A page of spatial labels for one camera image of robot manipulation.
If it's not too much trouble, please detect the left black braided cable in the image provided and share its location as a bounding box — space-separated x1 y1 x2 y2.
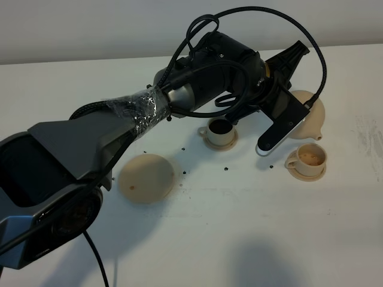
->
0 7 328 287

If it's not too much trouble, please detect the beige ceramic teapot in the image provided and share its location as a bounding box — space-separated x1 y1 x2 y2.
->
288 99 326 141

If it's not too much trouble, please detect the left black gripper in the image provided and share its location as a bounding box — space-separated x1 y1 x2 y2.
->
225 41 309 124

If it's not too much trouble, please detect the small saucer under cup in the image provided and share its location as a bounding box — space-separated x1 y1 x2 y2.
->
288 165 327 182
203 130 238 152

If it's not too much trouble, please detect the small saucer under right cup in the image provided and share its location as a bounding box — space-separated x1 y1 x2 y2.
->
288 165 327 182

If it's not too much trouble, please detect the beige teacup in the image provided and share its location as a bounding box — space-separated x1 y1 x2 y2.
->
197 118 235 145
284 143 327 178

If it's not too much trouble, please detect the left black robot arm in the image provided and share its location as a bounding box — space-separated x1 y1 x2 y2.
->
1 32 309 269

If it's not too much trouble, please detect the large round beige saucer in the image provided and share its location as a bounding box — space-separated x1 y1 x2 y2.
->
118 154 175 204

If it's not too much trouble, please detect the small saucer under centre cup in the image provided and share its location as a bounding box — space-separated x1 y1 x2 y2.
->
203 130 238 152

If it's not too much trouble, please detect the beige teacup on right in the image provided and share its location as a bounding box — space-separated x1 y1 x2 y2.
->
284 143 327 178

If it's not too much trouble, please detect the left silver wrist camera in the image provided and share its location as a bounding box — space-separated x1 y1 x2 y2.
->
256 86 309 157

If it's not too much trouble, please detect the beige teacup near centre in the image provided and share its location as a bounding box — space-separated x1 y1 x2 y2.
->
197 118 235 145

